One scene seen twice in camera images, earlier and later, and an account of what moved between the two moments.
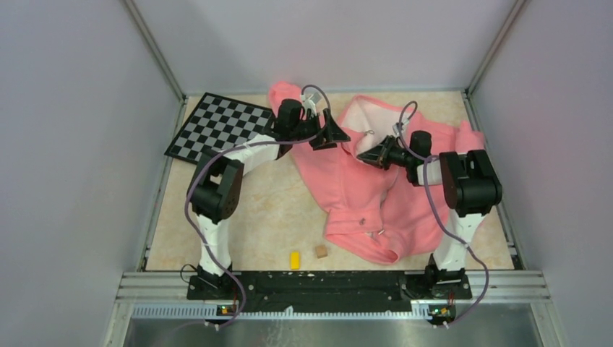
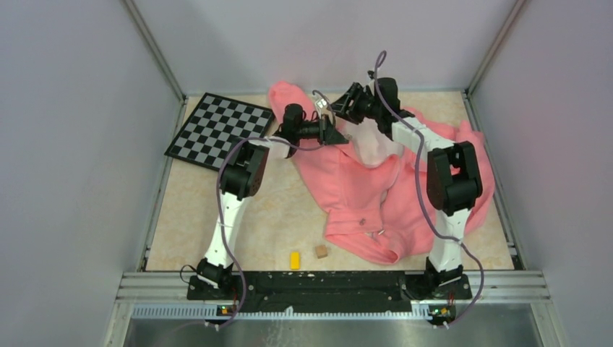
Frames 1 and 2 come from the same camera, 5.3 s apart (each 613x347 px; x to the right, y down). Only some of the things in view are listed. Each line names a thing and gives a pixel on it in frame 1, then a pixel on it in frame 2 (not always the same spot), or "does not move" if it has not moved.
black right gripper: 379,155 to 343,108
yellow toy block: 294,260 does not move
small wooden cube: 322,251 does not move
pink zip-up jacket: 377,214 does not move
